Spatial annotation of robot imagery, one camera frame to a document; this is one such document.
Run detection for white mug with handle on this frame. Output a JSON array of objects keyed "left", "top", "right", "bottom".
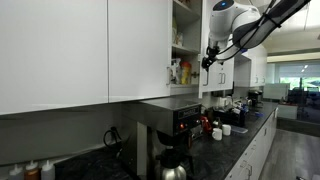
[{"left": 222, "top": 124, "right": 231, "bottom": 136}]

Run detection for black far coffee machine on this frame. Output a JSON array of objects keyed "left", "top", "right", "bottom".
[{"left": 248, "top": 90, "right": 263, "bottom": 107}]

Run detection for brown squeeze bottle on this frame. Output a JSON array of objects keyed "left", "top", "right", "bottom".
[{"left": 24, "top": 160, "right": 41, "bottom": 180}]

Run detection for white cupboard door with handle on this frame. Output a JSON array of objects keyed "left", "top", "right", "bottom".
[{"left": 198, "top": 0, "right": 235, "bottom": 99}]

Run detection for yellow container on shelf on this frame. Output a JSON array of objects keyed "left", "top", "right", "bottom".
[{"left": 181, "top": 61, "right": 191, "bottom": 85}]

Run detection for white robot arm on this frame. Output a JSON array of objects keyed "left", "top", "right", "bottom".
[{"left": 201, "top": 0, "right": 311, "bottom": 71}]

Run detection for steel coffee carafe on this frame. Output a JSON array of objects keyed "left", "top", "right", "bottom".
[{"left": 156, "top": 146, "right": 194, "bottom": 180}]

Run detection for black coffee brewer machine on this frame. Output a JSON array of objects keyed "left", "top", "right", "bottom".
[{"left": 120, "top": 97, "right": 201, "bottom": 180}]

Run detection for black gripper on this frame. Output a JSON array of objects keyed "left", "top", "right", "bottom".
[{"left": 201, "top": 46, "right": 220, "bottom": 71}]

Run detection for white squeeze bottle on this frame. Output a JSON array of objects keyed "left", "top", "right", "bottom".
[
  {"left": 8, "top": 165, "right": 23, "bottom": 180},
  {"left": 41, "top": 160, "right": 55, "bottom": 180}
]

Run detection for white squeeze bottle right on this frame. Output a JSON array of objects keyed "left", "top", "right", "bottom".
[{"left": 41, "top": 160, "right": 55, "bottom": 180}]

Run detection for clear plastic container lid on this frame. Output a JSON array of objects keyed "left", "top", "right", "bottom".
[{"left": 230, "top": 125, "right": 248, "bottom": 134}]

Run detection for white squeeze bottle left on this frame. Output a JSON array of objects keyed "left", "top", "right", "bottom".
[{"left": 8, "top": 165, "right": 23, "bottom": 180}]

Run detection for large white cupboard door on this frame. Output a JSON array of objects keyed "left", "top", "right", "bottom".
[{"left": 0, "top": 0, "right": 108, "bottom": 115}]

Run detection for white lower cabinet drawers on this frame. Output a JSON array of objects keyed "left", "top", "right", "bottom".
[{"left": 224, "top": 108, "right": 278, "bottom": 180}]

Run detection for black wire condiment rack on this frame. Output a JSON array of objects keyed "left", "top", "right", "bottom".
[{"left": 213, "top": 108, "right": 246, "bottom": 127}]

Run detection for white cupboard door left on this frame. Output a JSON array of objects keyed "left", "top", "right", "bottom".
[{"left": 108, "top": 0, "right": 172, "bottom": 102}]

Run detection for far white upper cabinets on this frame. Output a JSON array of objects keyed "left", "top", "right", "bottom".
[{"left": 234, "top": 45, "right": 267, "bottom": 87}]

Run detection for black power cable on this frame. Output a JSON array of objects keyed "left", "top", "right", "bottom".
[{"left": 102, "top": 126, "right": 123, "bottom": 158}]

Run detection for white mug near lid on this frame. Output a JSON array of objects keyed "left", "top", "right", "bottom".
[{"left": 212, "top": 128, "right": 222, "bottom": 141}]

